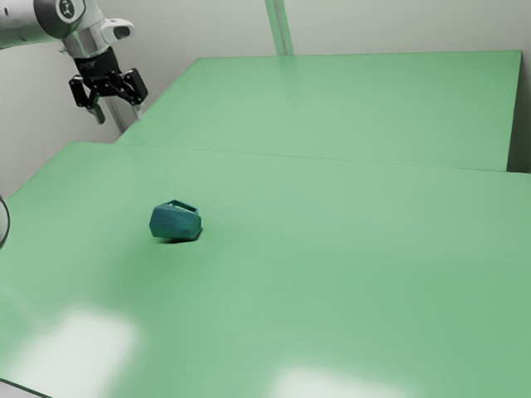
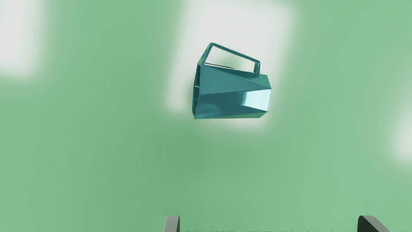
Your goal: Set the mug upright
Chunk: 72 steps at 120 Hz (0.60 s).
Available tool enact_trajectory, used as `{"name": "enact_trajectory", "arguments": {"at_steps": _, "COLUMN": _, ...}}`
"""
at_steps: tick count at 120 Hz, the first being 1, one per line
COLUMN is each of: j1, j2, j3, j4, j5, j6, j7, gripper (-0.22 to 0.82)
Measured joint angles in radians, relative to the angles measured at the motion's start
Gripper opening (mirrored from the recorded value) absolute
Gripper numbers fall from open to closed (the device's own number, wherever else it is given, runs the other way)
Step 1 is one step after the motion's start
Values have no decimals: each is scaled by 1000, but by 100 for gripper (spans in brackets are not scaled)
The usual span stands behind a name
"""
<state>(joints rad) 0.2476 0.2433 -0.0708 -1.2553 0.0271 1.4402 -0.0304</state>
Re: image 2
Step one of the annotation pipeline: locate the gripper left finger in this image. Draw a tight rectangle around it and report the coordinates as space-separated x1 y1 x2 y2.
163 215 181 232

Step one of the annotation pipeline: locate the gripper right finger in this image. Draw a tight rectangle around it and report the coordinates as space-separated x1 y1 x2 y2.
357 215 392 232

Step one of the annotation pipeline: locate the teal faceted mug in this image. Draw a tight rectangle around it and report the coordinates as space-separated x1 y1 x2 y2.
192 42 272 120

